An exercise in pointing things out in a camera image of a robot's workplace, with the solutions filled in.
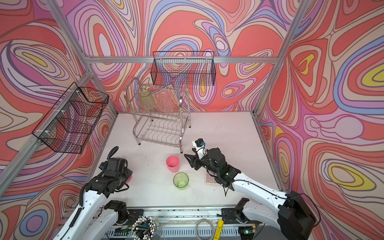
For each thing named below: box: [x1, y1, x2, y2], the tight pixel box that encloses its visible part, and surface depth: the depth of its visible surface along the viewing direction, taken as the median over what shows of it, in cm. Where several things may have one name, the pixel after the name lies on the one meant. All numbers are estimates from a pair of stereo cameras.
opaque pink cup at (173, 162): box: [166, 155, 180, 173], surface depth 88 cm
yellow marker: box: [213, 219, 225, 240], surface depth 70 cm
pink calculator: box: [205, 169, 220, 185], surface depth 86 cm
